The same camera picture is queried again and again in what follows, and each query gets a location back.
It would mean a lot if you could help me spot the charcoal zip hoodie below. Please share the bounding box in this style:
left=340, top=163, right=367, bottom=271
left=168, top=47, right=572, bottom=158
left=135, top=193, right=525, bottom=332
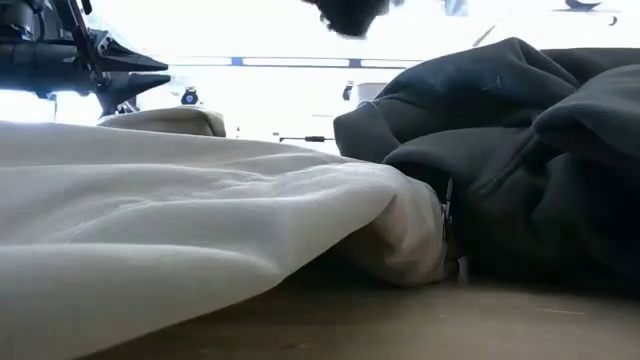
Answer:
left=332, top=37, right=640, bottom=296

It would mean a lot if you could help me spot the cream white garment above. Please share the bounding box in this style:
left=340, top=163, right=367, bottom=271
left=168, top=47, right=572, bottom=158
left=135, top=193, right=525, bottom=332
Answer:
left=0, top=119, right=459, bottom=360

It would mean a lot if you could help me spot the black stand with bar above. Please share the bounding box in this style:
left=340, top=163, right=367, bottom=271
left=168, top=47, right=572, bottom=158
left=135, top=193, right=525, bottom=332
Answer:
left=278, top=135, right=335, bottom=144

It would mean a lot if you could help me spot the long ceiling light rail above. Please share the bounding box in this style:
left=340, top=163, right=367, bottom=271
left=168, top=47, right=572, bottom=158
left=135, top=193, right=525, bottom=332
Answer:
left=164, top=55, right=424, bottom=70

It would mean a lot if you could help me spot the dark navy fleece garment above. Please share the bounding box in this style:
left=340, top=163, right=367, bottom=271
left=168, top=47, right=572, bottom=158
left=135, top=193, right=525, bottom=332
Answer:
left=299, top=0, right=392, bottom=39

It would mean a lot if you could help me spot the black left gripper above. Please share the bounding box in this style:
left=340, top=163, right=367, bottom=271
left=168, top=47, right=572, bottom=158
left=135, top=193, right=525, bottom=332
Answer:
left=0, top=33, right=172, bottom=117

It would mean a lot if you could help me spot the overhead camera mount bar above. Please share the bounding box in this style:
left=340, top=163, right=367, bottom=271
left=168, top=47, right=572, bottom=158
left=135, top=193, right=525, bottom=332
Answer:
left=552, top=0, right=624, bottom=13

